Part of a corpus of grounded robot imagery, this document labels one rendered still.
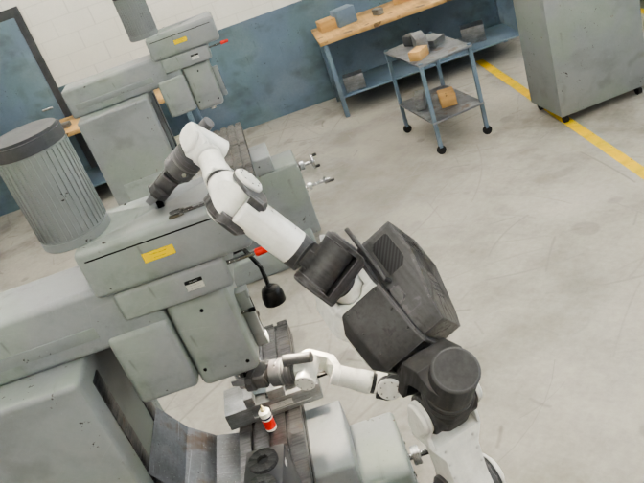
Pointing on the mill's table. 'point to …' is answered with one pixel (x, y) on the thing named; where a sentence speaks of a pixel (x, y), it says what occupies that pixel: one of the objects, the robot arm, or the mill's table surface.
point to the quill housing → (216, 334)
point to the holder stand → (270, 466)
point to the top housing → (154, 241)
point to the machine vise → (242, 412)
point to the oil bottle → (267, 419)
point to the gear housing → (175, 287)
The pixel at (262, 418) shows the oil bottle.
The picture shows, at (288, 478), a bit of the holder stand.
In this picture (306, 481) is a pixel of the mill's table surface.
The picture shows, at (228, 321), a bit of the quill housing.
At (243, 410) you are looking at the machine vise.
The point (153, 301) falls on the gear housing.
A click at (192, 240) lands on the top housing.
